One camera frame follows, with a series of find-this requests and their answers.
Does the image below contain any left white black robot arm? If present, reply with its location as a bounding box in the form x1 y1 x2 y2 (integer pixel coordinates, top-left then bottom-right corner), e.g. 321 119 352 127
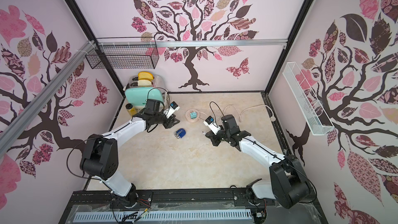
80 99 179 198

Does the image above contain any pale bread slice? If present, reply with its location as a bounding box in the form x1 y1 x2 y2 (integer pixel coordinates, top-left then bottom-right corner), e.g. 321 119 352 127
137 79 153 87

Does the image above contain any round pink power strip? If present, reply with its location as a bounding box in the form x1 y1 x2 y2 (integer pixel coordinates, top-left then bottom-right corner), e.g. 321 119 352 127
185 109 201 123

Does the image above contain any aluminium rail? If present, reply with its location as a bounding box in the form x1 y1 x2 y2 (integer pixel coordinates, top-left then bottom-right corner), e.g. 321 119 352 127
98 39 288 47
1 40 94 156

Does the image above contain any back aluminium rail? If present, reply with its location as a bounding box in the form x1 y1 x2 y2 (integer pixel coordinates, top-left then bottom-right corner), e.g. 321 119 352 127
98 39 288 47

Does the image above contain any teal usb charger block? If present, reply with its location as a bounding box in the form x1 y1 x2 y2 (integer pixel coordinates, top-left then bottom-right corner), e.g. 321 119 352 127
189 111 199 120

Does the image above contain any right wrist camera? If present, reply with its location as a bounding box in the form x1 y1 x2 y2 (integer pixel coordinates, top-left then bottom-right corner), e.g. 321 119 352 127
204 116 221 135

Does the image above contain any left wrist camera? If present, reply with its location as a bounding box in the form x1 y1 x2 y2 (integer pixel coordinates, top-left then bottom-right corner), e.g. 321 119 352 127
163 101 180 119

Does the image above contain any white slotted cable duct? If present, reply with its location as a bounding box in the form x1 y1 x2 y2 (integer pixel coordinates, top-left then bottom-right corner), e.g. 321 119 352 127
71 209 252 224

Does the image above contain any left aluminium rail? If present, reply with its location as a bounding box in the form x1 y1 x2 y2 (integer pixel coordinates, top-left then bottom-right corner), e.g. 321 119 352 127
1 40 94 156

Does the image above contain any yellow juice bottle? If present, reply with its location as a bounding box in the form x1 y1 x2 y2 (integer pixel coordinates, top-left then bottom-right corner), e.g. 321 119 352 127
125 103 137 117

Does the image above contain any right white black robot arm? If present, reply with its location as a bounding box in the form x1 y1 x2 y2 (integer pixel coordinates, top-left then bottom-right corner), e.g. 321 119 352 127
203 115 317 209

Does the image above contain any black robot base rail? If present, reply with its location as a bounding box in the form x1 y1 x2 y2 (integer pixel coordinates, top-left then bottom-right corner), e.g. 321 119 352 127
59 187 327 224

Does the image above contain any yellow bread slice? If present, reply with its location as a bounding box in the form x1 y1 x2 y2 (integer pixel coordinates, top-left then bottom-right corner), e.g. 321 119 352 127
138 72 154 81

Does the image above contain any black wire wall basket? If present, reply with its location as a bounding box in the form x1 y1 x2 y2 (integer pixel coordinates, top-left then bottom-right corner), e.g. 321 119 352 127
85 37 160 69

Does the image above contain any white power strip cord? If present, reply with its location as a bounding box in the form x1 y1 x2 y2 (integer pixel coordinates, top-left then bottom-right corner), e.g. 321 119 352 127
200 104 277 125

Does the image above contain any white wire wall basket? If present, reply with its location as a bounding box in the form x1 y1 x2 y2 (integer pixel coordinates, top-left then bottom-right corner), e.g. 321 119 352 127
283 62 335 136

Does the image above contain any mint green toaster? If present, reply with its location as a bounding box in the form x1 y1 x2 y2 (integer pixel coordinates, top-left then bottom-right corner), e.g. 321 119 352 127
124 75 167 109

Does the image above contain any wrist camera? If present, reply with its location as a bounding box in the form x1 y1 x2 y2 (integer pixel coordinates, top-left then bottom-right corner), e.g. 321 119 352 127
163 101 180 119
204 116 221 135

